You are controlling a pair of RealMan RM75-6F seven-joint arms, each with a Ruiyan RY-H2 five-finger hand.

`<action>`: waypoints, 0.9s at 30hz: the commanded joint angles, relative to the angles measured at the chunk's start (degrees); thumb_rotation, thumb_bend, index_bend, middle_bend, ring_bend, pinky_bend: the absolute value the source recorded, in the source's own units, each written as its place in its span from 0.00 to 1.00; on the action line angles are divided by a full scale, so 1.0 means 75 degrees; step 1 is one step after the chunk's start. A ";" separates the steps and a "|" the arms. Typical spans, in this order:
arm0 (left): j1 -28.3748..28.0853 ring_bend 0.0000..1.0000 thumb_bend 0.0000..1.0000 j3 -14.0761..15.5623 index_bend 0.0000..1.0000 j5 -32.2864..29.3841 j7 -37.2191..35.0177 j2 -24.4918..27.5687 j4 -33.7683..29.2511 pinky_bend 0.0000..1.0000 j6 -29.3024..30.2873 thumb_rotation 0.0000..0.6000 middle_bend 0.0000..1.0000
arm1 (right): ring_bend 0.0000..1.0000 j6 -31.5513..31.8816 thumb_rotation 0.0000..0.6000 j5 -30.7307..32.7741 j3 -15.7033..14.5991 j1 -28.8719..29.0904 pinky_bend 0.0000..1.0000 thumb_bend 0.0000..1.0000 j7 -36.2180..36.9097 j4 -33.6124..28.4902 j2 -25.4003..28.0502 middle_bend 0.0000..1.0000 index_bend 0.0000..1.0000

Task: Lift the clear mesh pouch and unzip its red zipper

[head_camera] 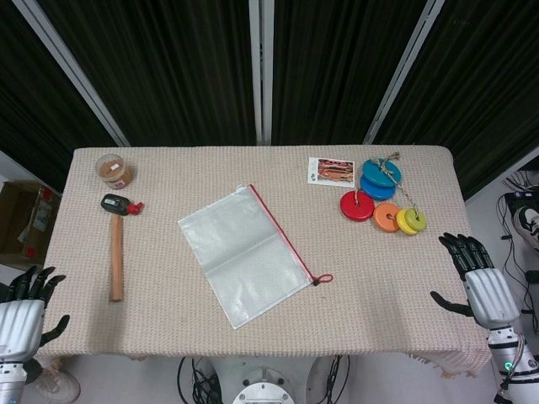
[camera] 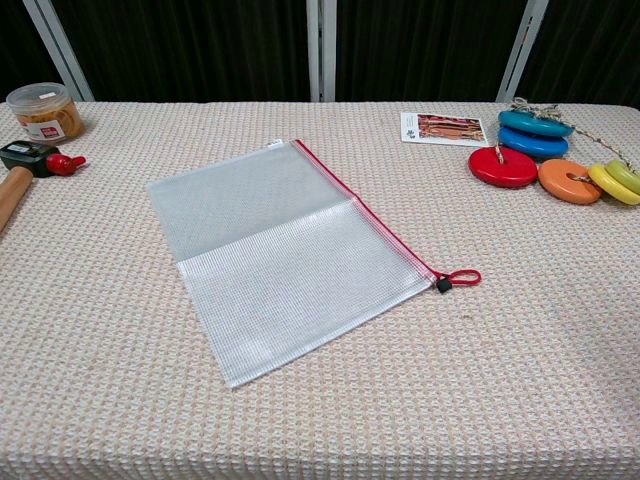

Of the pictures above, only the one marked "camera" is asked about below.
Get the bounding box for twine string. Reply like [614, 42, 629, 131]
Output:
[509, 97, 640, 176]

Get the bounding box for red loop zipper pull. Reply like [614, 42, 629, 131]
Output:
[435, 268, 482, 294]

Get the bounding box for red wooden disc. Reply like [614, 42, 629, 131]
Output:
[468, 146, 539, 189]

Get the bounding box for wooden handle black mallet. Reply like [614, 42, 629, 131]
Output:
[0, 141, 61, 235]

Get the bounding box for teal wooden disc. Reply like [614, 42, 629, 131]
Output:
[497, 109, 575, 139]

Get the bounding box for blue wooden disc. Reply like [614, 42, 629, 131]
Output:
[498, 125, 570, 160]

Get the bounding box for lime green wooden disc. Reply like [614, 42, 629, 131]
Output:
[604, 159, 640, 196]

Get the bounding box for clear mesh zipper pouch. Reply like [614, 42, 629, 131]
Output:
[145, 138, 441, 390]

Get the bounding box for printed postcard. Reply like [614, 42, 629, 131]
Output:
[400, 111, 489, 148]

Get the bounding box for orange wooden disc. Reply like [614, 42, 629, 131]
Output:
[537, 158, 604, 206]

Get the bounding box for clear plastic rubber band jar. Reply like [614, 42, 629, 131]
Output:
[5, 82, 85, 145]

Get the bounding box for small red plastic toy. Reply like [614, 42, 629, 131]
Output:
[45, 153, 87, 177]

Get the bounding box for yellow wooden disc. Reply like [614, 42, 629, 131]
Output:
[587, 163, 640, 206]

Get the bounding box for beige waffle tablecloth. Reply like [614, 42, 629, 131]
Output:
[0, 101, 640, 480]

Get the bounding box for white metal frame post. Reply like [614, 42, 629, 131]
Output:
[305, 0, 339, 104]
[495, 0, 550, 104]
[22, 0, 95, 103]

